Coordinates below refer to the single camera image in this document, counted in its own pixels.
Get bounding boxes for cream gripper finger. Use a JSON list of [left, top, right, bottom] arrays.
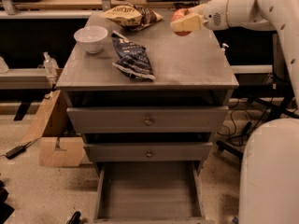
[[170, 13, 203, 33], [185, 4, 206, 15]]

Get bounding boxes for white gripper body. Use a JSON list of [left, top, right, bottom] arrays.
[[203, 0, 275, 31]]

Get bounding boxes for red apple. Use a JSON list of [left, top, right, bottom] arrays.
[[170, 8, 192, 36]]

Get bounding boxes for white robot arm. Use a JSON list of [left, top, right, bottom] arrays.
[[170, 0, 299, 224]]

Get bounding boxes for grey drawer cabinet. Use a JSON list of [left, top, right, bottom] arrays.
[[57, 10, 238, 167]]

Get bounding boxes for grey top drawer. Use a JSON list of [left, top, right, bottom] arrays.
[[67, 106, 228, 134]]

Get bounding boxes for grey middle drawer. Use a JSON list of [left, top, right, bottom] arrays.
[[84, 142, 212, 162]]

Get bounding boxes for grey open bottom drawer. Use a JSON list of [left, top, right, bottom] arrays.
[[93, 161, 214, 224]]

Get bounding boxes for small white pump bottle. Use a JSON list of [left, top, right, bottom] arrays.
[[221, 43, 229, 54]]

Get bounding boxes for yellow chip bag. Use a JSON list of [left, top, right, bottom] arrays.
[[101, 4, 163, 31]]

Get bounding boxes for blue chip bag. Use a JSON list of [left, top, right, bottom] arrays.
[[111, 31, 155, 80]]

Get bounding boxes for white ceramic bowl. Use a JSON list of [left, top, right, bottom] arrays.
[[74, 26, 108, 54]]

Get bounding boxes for wooden workbench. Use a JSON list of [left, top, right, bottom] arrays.
[[0, 0, 260, 20]]

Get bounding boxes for clear plastic bottle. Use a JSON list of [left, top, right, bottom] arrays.
[[43, 52, 59, 76]]

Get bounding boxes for left cardboard box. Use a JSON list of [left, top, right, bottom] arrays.
[[21, 90, 86, 167]]

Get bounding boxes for black power adapter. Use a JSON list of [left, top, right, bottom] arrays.
[[5, 146, 26, 160]]

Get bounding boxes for black floor cables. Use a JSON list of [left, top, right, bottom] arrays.
[[217, 99, 299, 147]]

